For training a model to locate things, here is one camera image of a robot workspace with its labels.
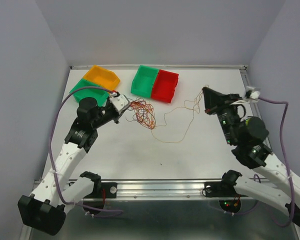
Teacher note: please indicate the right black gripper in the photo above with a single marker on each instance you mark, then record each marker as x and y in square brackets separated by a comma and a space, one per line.
[220, 101]

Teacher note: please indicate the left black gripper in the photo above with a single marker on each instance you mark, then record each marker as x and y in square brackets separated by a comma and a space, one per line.
[119, 115]

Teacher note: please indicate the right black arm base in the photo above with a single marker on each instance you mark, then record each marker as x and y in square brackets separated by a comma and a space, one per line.
[230, 200]

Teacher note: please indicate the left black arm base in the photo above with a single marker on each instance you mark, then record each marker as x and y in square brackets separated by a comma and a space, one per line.
[100, 193]

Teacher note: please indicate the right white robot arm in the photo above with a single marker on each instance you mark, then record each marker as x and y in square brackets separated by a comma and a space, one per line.
[247, 136]

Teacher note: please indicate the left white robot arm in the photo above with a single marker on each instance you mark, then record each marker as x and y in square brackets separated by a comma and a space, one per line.
[46, 208]

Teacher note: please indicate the left green plastic bin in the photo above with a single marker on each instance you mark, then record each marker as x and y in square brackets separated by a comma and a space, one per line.
[98, 94]

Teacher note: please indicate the green plastic bin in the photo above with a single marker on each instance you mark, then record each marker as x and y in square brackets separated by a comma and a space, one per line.
[143, 81]
[98, 94]

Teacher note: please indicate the orange plastic bin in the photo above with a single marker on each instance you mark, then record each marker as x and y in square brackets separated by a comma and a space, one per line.
[102, 77]

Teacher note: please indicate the right green plastic bin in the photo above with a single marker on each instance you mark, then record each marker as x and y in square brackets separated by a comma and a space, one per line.
[143, 81]

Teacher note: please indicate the red plastic bin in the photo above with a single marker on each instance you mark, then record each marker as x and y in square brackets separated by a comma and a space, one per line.
[164, 86]

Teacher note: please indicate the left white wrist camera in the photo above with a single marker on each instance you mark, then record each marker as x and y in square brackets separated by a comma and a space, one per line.
[119, 101]

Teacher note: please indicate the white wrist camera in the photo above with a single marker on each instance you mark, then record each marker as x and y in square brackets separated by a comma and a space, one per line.
[252, 94]
[119, 101]

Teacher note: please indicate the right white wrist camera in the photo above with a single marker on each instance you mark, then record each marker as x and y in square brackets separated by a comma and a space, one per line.
[252, 94]

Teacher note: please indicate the aluminium table edge frame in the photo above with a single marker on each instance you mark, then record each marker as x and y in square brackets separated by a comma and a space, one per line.
[242, 69]

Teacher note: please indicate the aluminium front rail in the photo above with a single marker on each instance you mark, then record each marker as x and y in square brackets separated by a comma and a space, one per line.
[152, 188]

